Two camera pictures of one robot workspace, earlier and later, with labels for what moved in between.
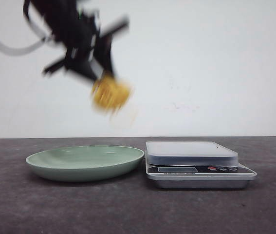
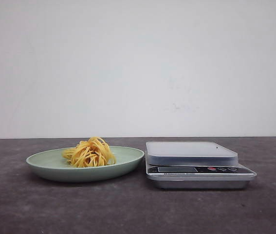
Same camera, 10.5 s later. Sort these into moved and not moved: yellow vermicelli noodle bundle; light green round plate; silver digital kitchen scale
Moved: yellow vermicelli noodle bundle
Not moved: silver digital kitchen scale; light green round plate
